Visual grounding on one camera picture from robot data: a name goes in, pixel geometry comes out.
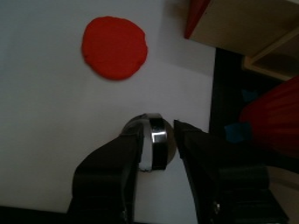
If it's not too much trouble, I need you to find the flat red dough disc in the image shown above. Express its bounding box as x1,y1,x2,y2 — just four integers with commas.
80,16,150,81

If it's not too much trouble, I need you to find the wooden drawer cabinet red front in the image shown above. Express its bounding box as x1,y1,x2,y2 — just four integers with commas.
183,0,299,81

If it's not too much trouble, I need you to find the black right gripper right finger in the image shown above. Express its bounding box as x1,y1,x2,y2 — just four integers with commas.
173,119,290,224

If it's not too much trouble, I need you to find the blue tape piece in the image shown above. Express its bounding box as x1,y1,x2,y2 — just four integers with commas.
225,121,254,144
241,88,259,103

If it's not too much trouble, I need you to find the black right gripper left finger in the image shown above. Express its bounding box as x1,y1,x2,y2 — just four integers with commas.
67,129,146,224

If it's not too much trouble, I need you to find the round metal dough cutter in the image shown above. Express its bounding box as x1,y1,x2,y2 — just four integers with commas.
119,113,178,173

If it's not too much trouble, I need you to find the red ribbed bowl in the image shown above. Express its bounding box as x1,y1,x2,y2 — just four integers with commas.
238,75,299,159

